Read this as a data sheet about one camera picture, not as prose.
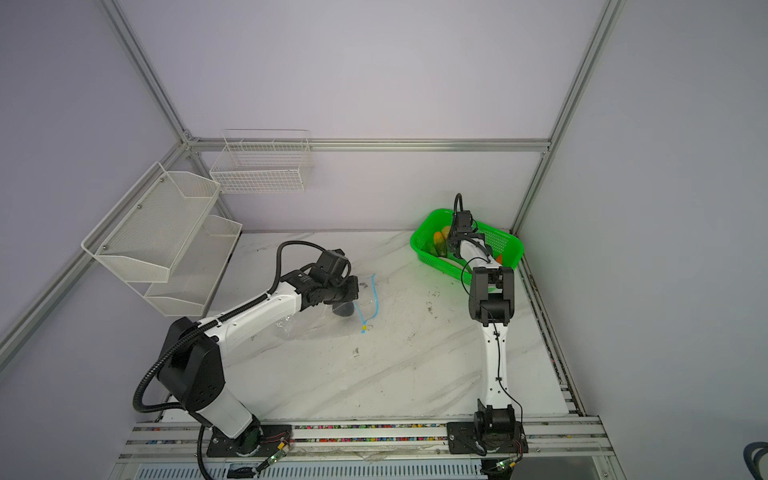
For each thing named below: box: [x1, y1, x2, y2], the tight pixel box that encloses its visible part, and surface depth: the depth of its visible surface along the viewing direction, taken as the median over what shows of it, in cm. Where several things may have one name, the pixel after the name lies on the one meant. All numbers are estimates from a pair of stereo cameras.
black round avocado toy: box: [332, 301, 355, 317], surface depth 94 cm
